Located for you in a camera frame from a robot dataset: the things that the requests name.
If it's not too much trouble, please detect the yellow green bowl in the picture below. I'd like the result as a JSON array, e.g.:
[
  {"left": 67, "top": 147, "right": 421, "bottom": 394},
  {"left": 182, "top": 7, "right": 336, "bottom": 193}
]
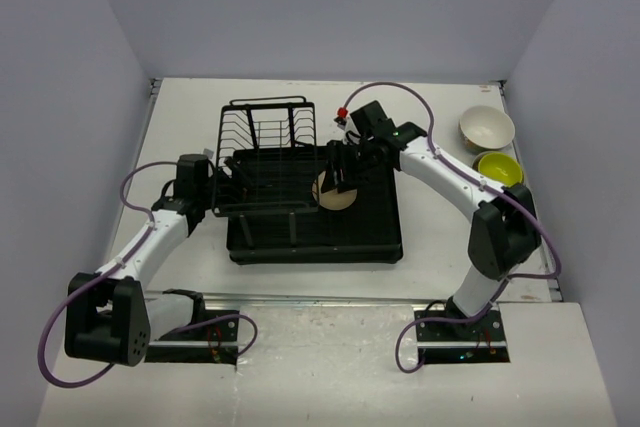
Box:
[{"left": 473, "top": 150, "right": 526, "bottom": 186}]

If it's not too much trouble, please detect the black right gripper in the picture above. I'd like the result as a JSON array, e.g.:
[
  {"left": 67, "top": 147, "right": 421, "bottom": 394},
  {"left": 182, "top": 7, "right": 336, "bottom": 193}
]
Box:
[{"left": 323, "top": 139, "right": 379, "bottom": 194}]

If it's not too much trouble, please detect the aluminium table rail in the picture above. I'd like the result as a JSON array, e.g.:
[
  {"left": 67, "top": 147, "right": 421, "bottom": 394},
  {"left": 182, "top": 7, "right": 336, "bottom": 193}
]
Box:
[{"left": 144, "top": 289, "right": 451, "bottom": 309}]

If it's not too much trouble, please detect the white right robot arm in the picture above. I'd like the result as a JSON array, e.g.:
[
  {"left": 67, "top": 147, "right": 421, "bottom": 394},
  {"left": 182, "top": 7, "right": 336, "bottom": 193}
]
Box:
[{"left": 320, "top": 101, "right": 541, "bottom": 340}]

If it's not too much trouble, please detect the large beige ceramic bowl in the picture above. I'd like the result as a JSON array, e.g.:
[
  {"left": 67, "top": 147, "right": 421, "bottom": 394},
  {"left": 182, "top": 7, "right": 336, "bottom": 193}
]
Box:
[{"left": 471, "top": 150, "right": 527, "bottom": 188}]

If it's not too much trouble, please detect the teal glazed bowl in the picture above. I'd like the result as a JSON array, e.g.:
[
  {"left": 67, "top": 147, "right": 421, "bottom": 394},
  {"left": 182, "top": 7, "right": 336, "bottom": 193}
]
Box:
[{"left": 458, "top": 105, "right": 516, "bottom": 153}]

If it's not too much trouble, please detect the black plastic drain tray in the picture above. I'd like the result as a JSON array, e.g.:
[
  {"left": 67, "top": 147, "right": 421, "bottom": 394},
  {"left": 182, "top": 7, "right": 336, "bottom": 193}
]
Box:
[{"left": 226, "top": 147, "right": 403, "bottom": 264}]

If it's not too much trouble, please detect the black wire dish rack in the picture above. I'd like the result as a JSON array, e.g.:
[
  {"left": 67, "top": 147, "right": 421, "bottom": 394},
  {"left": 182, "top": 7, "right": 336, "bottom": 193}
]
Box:
[{"left": 213, "top": 95, "right": 320, "bottom": 251}]

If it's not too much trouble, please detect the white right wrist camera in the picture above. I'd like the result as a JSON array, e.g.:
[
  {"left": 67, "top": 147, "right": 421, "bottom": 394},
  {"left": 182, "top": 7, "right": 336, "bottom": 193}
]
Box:
[{"left": 335, "top": 116, "right": 359, "bottom": 135}]

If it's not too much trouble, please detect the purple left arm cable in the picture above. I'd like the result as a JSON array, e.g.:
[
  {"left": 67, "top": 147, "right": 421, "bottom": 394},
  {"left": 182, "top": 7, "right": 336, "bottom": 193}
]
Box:
[{"left": 38, "top": 160, "right": 258, "bottom": 388}]

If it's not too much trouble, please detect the tan wooden bowl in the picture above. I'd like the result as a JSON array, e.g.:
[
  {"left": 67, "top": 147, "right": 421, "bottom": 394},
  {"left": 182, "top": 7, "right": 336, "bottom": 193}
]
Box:
[{"left": 311, "top": 171, "right": 358, "bottom": 211}]

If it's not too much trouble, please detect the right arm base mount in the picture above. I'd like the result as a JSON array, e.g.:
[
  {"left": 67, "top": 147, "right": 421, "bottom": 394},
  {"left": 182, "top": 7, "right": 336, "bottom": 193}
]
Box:
[{"left": 415, "top": 308, "right": 510, "bottom": 365}]

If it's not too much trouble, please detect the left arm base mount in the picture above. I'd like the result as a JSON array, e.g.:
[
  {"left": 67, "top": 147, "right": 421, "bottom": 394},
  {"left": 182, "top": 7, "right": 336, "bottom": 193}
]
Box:
[{"left": 144, "top": 318, "right": 239, "bottom": 366}]

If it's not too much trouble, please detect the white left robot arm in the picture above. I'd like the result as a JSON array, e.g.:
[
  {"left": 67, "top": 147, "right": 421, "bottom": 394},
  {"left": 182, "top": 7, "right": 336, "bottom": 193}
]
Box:
[{"left": 64, "top": 154, "right": 213, "bottom": 366}]

